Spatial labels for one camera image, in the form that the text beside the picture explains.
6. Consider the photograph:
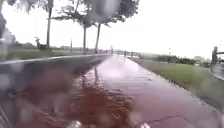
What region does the wet red paved path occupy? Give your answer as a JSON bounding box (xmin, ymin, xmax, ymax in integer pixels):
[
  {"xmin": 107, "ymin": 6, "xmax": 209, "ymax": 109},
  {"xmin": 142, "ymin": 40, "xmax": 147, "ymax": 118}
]
[{"xmin": 19, "ymin": 54, "xmax": 224, "ymax": 128}]

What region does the row of trees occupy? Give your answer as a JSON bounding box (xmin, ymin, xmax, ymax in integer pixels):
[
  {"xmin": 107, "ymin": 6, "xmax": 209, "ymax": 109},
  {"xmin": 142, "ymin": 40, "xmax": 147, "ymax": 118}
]
[{"xmin": 19, "ymin": 0, "xmax": 141, "ymax": 55}]

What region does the row of bushes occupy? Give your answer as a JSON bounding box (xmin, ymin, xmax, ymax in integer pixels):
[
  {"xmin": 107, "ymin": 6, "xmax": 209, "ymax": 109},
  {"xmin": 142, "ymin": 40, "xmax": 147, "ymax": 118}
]
[{"xmin": 156, "ymin": 54, "xmax": 212, "ymax": 68}]

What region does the robot's own part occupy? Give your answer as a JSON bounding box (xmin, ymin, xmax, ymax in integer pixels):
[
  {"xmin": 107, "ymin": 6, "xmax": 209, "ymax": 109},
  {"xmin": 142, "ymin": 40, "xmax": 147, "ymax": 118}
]
[
  {"xmin": 140, "ymin": 122, "xmax": 151, "ymax": 128},
  {"xmin": 68, "ymin": 120, "xmax": 82, "ymax": 128}
]

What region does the grey asphalt road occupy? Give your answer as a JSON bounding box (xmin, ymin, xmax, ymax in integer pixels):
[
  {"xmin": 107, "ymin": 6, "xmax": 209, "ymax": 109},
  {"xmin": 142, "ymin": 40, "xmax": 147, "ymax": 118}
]
[{"xmin": 0, "ymin": 55, "xmax": 109, "ymax": 101}]

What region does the grass strip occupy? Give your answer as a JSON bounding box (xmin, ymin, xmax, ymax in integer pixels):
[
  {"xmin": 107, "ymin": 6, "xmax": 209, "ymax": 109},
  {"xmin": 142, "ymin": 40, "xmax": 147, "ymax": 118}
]
[{"xmin": 128, "ymin": 55, "xmax": 224, "ymax": 113}]

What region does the grass field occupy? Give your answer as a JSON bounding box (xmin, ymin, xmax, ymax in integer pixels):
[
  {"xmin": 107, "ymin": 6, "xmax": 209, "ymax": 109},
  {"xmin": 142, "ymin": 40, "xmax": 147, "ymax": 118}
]
[{"xmin": 0, "ymin": 48, "xmax": 101, "ymax": 62}]

